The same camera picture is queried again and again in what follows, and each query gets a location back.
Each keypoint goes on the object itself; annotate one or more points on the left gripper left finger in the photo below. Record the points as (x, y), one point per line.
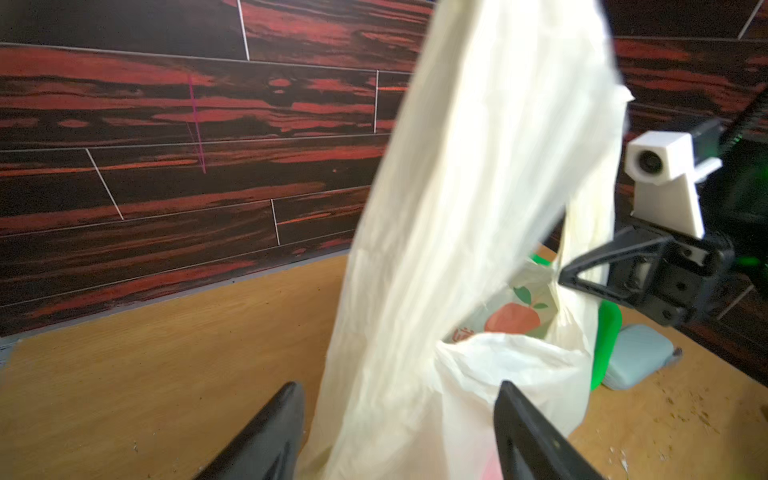
(268, 446)

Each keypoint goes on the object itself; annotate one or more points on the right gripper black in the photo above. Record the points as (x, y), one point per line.
(670, 277)

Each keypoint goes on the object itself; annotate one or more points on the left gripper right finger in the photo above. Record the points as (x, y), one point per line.
(529, 446)

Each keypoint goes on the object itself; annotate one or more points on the white plastic bag orange print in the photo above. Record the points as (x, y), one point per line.
(512, 123)

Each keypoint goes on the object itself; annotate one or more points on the green plastic basket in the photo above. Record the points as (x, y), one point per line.
(609, 325)

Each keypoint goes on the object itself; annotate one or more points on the pale blue object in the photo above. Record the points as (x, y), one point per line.
(639, 352)

